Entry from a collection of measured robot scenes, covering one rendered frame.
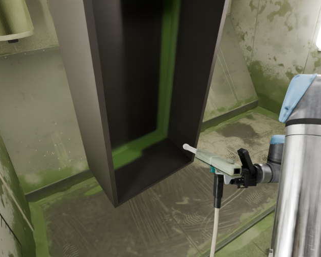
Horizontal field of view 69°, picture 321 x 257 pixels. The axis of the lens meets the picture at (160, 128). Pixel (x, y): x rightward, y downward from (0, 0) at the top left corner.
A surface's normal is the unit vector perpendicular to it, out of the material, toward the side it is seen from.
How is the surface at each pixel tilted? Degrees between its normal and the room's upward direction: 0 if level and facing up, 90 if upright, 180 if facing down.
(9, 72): 57
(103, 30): 102
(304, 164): 49
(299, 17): 90
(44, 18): 90
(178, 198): 0
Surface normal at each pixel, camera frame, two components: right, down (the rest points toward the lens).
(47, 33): 0.51, 0.43
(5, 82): 0.39, -0.10
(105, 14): 0.60, 0.55
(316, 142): -0.40, -0.25
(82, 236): -0.07, -0.84
